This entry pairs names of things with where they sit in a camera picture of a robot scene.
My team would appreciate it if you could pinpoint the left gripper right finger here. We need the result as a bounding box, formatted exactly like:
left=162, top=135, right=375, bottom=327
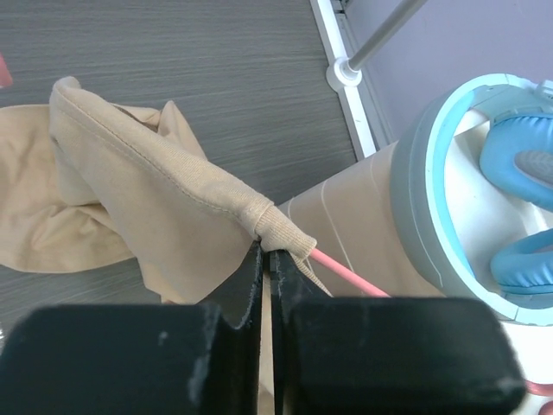
left=269, top=251, right=526, bottom=414

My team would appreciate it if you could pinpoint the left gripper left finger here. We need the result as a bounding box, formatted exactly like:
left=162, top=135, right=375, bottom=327
left=1, top=245, right=264, bottom=414

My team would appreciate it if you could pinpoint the beige t shirt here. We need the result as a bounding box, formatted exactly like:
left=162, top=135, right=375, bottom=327
left=1, top=77, right=316, bottom=303

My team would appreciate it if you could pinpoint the white drawer storage box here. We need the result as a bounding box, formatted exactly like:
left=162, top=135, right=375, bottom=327
left=276, top=107, right=553, bottom=415

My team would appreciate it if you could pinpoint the right rack metal pole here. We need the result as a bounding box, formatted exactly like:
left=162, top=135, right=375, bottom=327
left=326, top=0, right=427, bottom=92

